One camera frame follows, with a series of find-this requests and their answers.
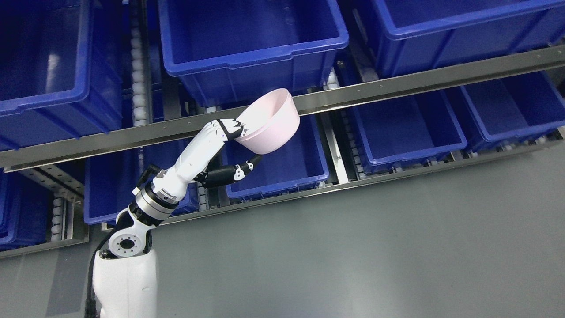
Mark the blue bin lower left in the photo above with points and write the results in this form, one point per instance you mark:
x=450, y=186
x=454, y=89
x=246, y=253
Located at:
x=110, y=178

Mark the steel shelf rail lower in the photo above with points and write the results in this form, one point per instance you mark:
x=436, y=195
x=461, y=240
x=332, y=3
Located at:
x=456, y=161

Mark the blue bin lower middle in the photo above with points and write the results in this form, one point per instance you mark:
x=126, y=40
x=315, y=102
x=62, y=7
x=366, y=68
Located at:
x=298, y=165

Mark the blue bin top middle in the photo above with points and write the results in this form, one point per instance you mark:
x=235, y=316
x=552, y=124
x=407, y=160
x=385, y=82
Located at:
x=226, y=51

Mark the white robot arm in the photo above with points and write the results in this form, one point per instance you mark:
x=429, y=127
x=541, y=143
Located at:
x=123, y=269

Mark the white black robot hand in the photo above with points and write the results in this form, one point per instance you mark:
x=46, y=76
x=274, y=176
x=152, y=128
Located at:
x=201, y=154

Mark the steel shelf rail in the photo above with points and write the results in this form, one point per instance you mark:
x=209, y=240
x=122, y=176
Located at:
x=456, y=161
x=312, y=103

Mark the pink bowl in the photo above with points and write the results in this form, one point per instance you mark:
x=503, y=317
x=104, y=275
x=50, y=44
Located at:
x=269, y=122

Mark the steel shelf rail upper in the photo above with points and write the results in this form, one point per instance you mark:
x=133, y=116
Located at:
x=312, y=103

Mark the blue bin top right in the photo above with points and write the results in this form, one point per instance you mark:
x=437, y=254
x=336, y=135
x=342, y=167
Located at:
x=409, y=36

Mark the blue bin top left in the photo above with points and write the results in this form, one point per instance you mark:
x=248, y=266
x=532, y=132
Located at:
x=60, y=70

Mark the blue bin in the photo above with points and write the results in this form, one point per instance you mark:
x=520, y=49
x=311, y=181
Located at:
x=298, y=165
x=406, y=131
x=60, y=70
x=409, y=36
x=110, y=178
x=508, y=110
x=226, y=51

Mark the blue bin lower far right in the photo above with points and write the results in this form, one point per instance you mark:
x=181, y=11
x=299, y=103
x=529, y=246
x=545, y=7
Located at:
x=508, y=110

